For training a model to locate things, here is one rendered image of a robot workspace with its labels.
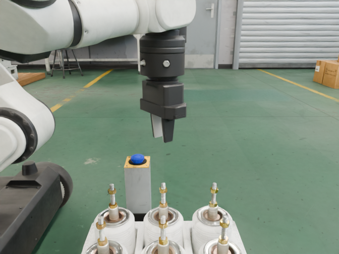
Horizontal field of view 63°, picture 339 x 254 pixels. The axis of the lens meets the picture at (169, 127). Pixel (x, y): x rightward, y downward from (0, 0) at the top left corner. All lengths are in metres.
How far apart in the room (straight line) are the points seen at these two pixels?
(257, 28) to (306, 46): 1.01
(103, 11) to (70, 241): 0.82
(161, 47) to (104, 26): 0.14
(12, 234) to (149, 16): 0.65
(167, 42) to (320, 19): 5.65
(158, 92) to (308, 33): 5.55
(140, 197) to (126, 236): 0.17
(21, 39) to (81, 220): 0.85
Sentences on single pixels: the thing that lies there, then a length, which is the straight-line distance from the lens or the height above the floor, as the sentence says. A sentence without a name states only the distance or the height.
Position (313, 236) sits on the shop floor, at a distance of 1.14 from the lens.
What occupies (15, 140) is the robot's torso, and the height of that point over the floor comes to 0.44.
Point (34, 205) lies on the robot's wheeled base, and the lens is 0.95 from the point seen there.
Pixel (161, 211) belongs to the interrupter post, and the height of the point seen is 0.27.
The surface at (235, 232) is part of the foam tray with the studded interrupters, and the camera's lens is 0.78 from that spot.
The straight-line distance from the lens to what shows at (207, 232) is 0.68.
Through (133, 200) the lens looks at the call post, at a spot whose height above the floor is 0.20.
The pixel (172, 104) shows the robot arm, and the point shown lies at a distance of 0.53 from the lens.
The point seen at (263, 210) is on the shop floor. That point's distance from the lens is 1.20.
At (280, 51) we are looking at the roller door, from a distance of 5.82.
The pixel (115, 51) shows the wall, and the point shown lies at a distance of 5.55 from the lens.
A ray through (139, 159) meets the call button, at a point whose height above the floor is 0.33.
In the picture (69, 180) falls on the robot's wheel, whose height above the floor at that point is 0.13.
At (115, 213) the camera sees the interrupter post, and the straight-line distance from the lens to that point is 0.69.
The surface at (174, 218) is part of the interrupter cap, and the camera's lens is 0.68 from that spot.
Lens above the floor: 0.67
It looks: 19 degrees down
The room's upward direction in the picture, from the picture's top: straight up
